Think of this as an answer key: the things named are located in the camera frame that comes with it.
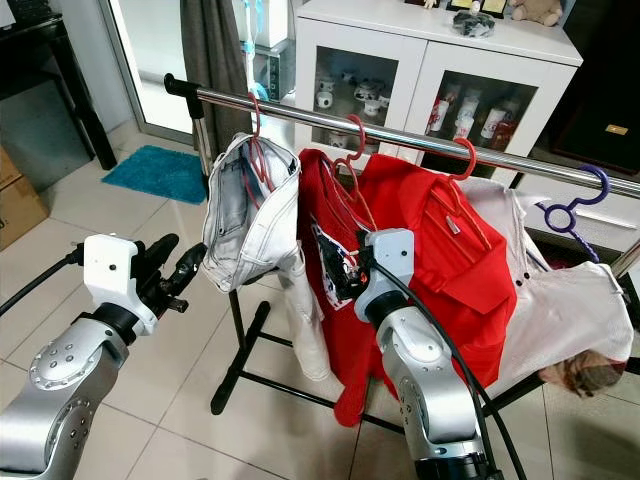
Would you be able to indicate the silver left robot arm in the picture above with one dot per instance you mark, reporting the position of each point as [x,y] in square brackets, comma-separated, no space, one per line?
[65,370]

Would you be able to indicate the grey curtain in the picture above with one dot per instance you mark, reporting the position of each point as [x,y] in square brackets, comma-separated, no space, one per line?
[213,60]

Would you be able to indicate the red printed t-shirt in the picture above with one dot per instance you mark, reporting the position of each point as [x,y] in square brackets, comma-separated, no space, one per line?
[335,340]

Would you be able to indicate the printed cardboard box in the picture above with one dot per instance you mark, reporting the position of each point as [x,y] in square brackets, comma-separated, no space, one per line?
[20,215]

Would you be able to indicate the beige coat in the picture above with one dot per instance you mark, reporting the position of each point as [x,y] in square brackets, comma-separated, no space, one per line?
[560,300]

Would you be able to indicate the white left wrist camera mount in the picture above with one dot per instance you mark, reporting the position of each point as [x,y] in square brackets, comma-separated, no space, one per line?
[110,270]

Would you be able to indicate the teal floor mat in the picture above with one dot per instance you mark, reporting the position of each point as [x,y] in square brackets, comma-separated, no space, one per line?
[155,172]

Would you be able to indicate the red jacket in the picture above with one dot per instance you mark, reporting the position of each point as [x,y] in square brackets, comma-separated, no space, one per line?
[460,260]

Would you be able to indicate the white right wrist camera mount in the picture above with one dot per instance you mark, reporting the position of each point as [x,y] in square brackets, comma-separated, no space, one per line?
[388,260]

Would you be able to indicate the white glass-door cabinet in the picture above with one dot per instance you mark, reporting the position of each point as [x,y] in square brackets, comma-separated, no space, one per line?
[410,60]

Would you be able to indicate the white box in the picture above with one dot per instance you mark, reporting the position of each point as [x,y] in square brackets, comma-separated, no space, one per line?
[5,10]

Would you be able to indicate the gold plaque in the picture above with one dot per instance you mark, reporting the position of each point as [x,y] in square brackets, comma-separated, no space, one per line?
[493,7]
[460,5]

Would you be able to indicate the plain cardboard box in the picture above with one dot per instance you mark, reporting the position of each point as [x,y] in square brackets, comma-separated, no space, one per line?
[8,170]

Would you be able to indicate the white denim jeans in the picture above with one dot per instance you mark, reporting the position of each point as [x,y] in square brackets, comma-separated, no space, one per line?
[250,230]

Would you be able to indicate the brown fur trim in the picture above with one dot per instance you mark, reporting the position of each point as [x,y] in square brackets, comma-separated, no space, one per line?
[585,375]

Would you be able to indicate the dark wooden cabinet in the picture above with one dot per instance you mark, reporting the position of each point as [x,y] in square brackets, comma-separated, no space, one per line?
[600,70]

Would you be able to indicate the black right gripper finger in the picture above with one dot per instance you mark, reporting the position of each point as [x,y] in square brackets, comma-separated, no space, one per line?
[364,242]
[344,262]

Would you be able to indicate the glass sliding door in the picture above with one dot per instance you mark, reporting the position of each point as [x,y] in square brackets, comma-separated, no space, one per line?
[150,60]

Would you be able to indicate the black desk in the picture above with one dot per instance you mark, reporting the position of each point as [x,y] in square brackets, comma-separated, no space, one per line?
[50,30]

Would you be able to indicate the red hanger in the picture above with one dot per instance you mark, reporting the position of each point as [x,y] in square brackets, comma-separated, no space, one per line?
[363,135]
[257,128]
[473,158]

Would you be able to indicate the purple hanger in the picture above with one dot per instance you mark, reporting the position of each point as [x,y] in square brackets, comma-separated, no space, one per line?
[606,185]

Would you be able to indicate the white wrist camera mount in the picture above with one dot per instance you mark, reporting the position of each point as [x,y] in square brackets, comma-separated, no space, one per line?
[110,270]
[388,260]

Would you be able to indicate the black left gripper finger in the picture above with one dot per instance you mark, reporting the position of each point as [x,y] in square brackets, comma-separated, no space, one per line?
[162,250]
[190,268]

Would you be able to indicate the beige plush toy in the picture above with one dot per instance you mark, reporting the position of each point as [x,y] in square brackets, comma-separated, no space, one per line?
[537,10]

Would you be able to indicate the metal clothes rack black frame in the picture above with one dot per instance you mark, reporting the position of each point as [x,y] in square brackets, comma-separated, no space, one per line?
[410,137]

